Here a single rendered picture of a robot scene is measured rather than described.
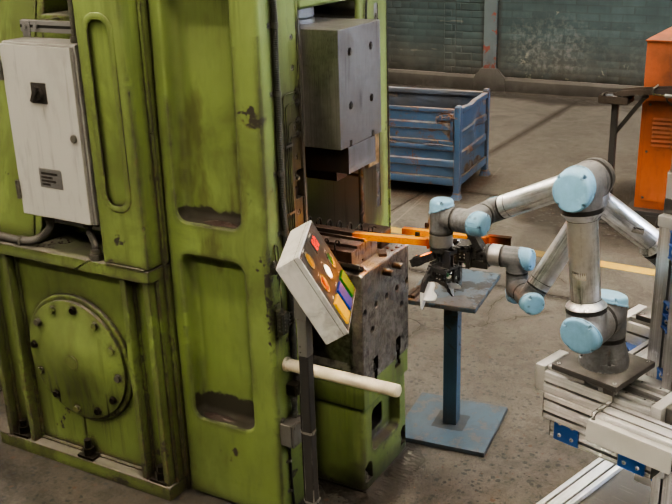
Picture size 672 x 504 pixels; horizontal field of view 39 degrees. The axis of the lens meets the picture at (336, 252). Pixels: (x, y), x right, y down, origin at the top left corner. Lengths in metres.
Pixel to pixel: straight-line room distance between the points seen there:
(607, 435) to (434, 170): 4.66
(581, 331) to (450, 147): 4.54
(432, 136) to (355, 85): 3.98
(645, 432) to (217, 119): 1.66
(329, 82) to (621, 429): 1.42
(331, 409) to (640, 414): 1.26
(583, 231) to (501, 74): 8.75
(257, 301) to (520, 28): 8.33
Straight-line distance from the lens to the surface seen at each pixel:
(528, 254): 3.18
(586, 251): 2.68
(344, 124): 3.20
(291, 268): 2.72
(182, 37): 3.23
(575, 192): 2.61
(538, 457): 4.02
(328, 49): 3.15
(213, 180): 3.27
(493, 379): 4.58
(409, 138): 7.26
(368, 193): 3.72
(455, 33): 11.55
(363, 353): 3.45
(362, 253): 3.43
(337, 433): 3.69
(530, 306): 3.10
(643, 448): 2.79
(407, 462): 3.94
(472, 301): 3.77
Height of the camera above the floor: 2.15
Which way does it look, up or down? 20 degrees down
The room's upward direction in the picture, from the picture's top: 2 degrees counter-clockwise
